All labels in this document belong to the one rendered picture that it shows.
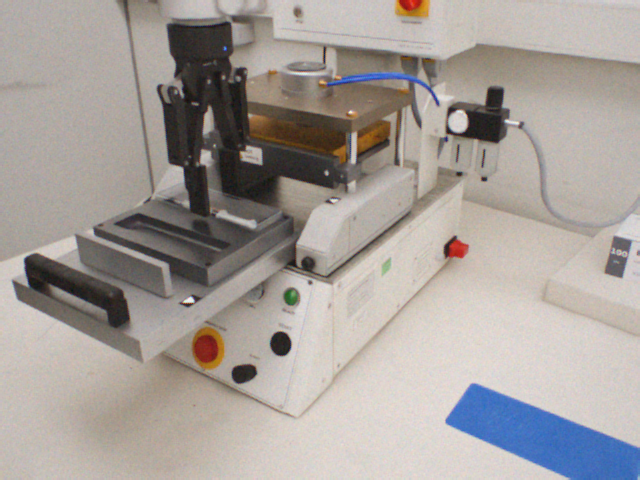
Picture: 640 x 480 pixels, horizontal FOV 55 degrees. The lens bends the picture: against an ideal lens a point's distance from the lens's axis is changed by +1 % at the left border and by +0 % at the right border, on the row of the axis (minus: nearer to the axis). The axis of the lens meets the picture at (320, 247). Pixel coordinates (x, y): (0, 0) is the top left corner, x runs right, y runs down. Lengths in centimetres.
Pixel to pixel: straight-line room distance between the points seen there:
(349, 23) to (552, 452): 70
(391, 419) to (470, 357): 19
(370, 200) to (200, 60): 29
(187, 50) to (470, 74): 84
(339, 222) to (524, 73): 71
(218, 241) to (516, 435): 46
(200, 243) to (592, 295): 65
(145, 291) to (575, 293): 71
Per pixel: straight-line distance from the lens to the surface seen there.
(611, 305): 110
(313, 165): 86
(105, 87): 237
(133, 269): 73
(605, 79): 134
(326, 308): 81
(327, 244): 79
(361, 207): 83
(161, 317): 68
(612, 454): 89
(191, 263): 72
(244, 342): 88
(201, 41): 74
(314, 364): 83
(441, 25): 98
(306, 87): 92
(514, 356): 100
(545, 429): 89
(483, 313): 108
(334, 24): 107
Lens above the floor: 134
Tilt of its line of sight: 28 degrees down
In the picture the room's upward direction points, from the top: straight up
